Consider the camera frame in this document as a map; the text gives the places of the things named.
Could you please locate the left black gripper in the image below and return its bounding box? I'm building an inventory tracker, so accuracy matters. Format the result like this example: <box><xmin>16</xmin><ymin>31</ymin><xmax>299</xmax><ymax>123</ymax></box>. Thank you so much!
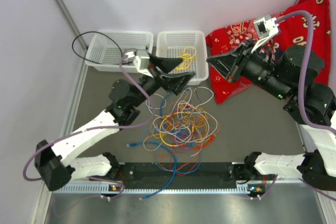
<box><xmin>131</xmin><ymin>54</ymin><xmax>195</xmax><ymax>109</ymax></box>

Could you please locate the red ethernet cable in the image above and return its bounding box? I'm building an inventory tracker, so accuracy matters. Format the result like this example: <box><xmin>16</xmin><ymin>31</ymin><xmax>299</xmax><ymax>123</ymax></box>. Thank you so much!
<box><xmin>167</xmin><ymin>111</ymin><xmax>216</xmax><ymax>156</ymax></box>

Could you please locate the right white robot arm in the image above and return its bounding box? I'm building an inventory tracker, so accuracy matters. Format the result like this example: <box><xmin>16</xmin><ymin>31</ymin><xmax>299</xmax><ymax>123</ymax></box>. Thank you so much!
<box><xmin>207</xmin><ymin>39</ymin><xmax>335</xmax><ymax>191</ymax></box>

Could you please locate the orange thin cable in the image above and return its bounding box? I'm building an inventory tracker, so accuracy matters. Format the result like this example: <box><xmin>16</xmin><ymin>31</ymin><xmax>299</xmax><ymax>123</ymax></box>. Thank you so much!
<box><xmin>143</xmin><ymin>98</ymin><xmax>213</xmax><ymax>176</ymax></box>

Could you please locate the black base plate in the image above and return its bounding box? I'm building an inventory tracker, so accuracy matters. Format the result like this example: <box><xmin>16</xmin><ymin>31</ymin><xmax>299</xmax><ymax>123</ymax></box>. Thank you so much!
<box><xmin>101</xmin><ymin>163</ymin><xmax>250</xmax><ymax>183</ymax></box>

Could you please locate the white slotted cable duct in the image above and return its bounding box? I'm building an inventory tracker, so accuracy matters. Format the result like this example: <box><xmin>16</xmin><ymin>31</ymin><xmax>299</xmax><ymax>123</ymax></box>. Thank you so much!
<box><xmin>54</xmin><ymin>183</ymin><xmax>261</xmax><ymax>194</ymax></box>

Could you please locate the left white plastic basket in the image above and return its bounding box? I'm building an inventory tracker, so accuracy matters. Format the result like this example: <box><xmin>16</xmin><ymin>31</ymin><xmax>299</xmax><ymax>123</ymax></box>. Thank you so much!
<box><xmin>85</xmin><ymin>30</ymin><xmax>154</xmax><ymax>72</ymax></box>

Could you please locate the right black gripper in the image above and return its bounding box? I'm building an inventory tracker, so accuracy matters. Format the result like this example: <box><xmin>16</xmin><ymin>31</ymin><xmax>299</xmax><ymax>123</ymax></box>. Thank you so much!
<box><xmin>206</xmin><ymin>39</ymin><xmax>291</xmax><ymax>101</ymax></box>

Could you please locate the black cable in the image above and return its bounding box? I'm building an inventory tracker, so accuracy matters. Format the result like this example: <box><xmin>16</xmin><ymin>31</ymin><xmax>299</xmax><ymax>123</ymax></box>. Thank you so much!
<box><xmin>72</xmin><ymin>31</ymin><xmax>149</xmax><ymax>59</ymax></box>

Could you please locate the white plastic basket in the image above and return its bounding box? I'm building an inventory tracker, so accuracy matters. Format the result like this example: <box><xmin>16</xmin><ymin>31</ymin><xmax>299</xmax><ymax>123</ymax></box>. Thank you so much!
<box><xmin>85</xmin><ymin>30</ymin><xmax>154</xmax><ymax>72</ymax></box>
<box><xmin>156</xmin><ymin>30</ymin><xmax>209</xmax><ymax>86</ymax></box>

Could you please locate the right white plastic basket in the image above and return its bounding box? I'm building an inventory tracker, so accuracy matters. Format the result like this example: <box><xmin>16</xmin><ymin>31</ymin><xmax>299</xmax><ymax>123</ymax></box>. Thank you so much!
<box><xmin>156</xmin><ymin>30</ymin><xmax>209</xmax><ymax>86</ymax></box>

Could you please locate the red patterned pillow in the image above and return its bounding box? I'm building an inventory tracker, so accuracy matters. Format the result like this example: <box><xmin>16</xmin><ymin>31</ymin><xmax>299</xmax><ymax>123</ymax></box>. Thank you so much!
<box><xmin>206</xmin><ymin>0</ymin><xmax>331</xmax><ymax>104</ymax></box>

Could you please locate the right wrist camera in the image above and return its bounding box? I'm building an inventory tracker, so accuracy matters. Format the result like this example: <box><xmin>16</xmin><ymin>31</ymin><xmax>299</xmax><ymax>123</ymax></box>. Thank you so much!
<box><xmin>252</xmin><ymin>15</ymin><xmax>279</xmax><ymax>52</ymax></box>

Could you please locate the white thin cable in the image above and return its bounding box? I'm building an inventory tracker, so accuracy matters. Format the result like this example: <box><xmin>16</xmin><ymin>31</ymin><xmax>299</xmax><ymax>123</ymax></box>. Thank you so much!
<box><xmin>145</xmin><ymin>86</ymin><xmax>220</xmax><ymax>141</ymax></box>

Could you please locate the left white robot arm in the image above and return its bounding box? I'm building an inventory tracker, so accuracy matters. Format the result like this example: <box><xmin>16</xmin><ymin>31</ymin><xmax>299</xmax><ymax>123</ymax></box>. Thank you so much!
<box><xmin>34</xmin><ymin>51</ymin><xmax>195</xmax><ymax>191</ymax></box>

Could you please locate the thin yellow wire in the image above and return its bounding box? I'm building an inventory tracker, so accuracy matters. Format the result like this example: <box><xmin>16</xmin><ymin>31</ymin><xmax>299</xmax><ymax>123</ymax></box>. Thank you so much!
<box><xmin>174</xmin><ymin>46</ymin><xmax>197</xmax><ymax>70</ymax></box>

